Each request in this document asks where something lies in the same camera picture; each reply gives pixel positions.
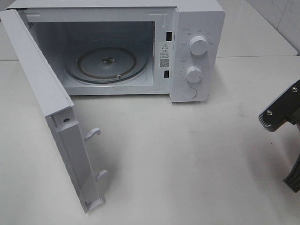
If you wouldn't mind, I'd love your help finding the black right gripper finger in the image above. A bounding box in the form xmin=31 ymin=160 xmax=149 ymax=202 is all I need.
xmin=284 ymin=156 xmax=300 ymax=193

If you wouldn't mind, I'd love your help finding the white timer knob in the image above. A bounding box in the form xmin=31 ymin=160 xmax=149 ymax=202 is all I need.
xmin=186 ymin=66 xmax=203 ymax=83

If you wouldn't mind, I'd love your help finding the upper white power knob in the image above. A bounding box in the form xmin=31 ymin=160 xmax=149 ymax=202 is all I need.
xmin=187 ymin=34 xmax=208 ymax=56

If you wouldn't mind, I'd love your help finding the white microwave oven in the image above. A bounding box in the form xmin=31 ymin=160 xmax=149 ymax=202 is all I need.
xmin=5 ymin=0 xmax=225 ymax=102

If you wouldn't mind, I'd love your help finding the white warning label sticker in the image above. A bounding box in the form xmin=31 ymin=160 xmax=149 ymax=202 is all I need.
xmin=158 ymin=42 xmax=172 ymax=69

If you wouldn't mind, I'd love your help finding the glass microwave turntable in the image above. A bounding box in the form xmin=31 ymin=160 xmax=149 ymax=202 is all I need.
xmin=65 ymin=47 xmax=149 ymax=84

